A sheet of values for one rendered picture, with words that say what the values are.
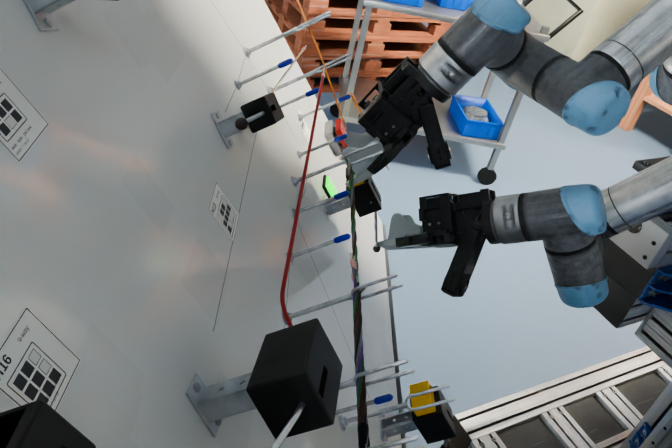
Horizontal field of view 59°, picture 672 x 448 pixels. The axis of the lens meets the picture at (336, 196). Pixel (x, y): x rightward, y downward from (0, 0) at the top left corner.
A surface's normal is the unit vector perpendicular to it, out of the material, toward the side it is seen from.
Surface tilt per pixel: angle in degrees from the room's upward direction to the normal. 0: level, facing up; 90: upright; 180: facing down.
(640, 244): 90
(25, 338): 54
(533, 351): 0
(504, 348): 0
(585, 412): 0
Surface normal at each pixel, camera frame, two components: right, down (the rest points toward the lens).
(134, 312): 0.90, -0.35
